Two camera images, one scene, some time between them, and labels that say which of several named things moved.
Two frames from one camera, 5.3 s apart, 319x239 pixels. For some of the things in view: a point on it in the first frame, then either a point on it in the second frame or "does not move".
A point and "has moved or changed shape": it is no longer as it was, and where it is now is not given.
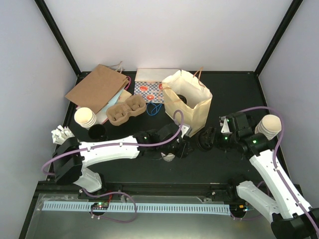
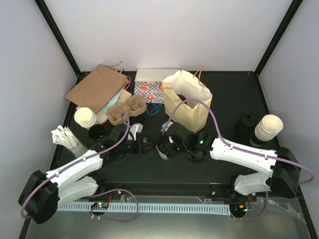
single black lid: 182,98 does not move
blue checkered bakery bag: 148,83 does not move
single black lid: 204,141 has moved or changed shape
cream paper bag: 183,91 does not move
